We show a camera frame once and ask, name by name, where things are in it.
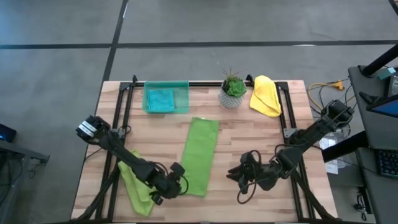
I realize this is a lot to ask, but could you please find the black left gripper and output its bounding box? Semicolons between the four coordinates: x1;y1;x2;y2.
149;170;184;207

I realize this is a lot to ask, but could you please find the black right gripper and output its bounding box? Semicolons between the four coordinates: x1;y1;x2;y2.
226;158;280;191

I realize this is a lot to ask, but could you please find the light green microfiber towel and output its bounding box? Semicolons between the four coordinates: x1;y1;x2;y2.
117;149;156;218

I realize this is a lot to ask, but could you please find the dark green microfiber towel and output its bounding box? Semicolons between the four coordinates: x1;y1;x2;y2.
180;117;220;197

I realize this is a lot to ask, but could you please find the teal translucent plastic bin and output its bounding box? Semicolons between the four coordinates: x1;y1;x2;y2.
142;80;190;114

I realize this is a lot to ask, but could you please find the teal microfiber towel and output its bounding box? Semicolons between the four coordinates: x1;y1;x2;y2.
147;88;175;113

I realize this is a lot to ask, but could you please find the yellow microfiber towel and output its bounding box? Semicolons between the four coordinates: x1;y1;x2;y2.
249;75;282;119

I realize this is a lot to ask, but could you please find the succulent in patterned pot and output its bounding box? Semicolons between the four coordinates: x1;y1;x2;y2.
219;66;249;110

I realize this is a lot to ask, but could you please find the grey side desk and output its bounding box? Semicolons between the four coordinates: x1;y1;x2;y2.
0;138;50;224

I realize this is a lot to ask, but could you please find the grey operator desk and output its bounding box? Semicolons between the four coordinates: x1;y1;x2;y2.
348;65;398;224

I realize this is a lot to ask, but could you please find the backlit keyboard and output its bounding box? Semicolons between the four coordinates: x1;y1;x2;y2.
377;149;398;179

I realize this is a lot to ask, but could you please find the black device with blue light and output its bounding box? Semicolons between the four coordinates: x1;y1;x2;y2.
0;123;17;144

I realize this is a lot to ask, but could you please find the blue screen monitor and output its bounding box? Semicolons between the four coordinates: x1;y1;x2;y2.
366;95;398;118

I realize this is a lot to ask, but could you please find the small teal box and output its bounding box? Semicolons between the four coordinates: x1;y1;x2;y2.
377;67;397;80

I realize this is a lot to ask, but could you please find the black round pole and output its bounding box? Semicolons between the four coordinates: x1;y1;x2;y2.
362;43;398;77

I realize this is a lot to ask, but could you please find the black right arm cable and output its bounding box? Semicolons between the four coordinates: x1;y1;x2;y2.
236;180;259;205

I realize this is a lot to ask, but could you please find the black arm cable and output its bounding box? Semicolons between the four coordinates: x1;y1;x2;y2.
178;175;190;197
236;180;259;205

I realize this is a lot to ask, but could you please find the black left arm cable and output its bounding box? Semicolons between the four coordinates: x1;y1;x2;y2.
178;175;190;197

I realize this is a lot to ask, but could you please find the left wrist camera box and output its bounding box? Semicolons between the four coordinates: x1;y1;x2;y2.
170;162;187;175

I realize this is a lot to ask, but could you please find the black aluminium table frame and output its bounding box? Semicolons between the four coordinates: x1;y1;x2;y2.
71;74;338;224

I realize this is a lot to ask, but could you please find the yellow floor cable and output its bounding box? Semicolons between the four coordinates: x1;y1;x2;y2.
307;79;357;110

